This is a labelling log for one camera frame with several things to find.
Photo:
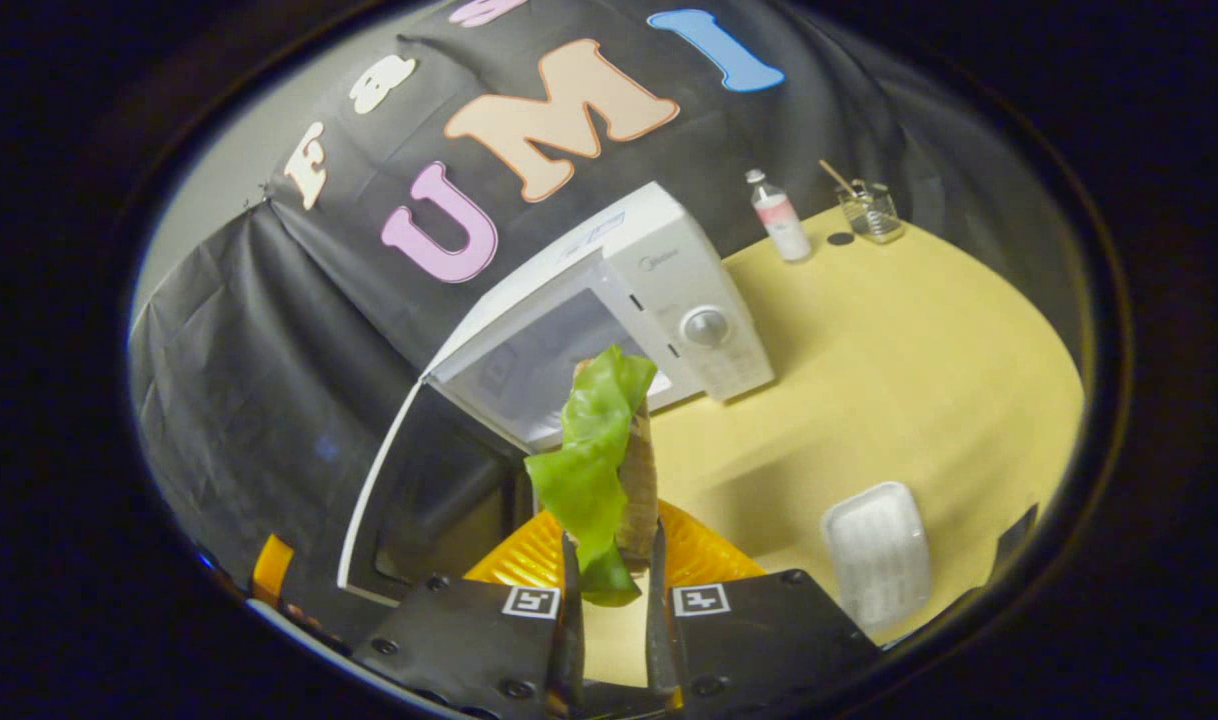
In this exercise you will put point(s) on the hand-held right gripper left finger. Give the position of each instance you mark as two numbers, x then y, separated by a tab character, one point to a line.
569	650

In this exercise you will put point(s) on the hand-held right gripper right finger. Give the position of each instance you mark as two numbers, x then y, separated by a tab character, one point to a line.
659	640

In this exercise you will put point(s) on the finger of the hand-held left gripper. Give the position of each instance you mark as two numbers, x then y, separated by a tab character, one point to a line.
271	565

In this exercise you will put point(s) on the lettuce sandwich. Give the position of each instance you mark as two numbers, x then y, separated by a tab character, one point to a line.
594	450

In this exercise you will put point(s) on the white microwave oven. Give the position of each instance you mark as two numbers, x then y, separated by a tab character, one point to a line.
669	270

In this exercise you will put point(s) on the black backdrop cloth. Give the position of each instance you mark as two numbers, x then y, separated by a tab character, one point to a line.
269	380

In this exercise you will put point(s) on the white foam tray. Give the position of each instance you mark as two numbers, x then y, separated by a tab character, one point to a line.
877	555

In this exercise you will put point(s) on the small bottle with pink label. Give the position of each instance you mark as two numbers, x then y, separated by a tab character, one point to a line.
781	220

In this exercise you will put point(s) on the clear glass cup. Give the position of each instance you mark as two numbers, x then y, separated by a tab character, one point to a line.
872	215

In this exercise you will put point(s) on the thin wooden stick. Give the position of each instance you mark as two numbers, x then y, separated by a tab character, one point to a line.
835	175

